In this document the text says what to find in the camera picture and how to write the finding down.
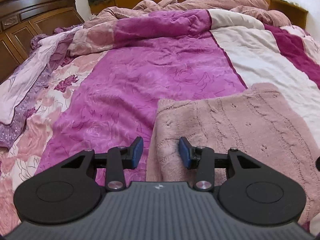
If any pink knit cardigan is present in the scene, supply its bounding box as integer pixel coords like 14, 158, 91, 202
146, 83, 319, 224

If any purple pink patchwork quilt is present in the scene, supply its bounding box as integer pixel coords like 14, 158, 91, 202
1, 9, 319, 235

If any lilac floral pillowcase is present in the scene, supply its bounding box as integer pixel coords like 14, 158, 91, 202
1, 25, 82, 149

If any pink rumpled blanket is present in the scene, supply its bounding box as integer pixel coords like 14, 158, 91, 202
83, 0, 292, 29

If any dark wooden headboard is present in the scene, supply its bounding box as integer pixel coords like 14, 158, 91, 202
1, 0, 84, 81

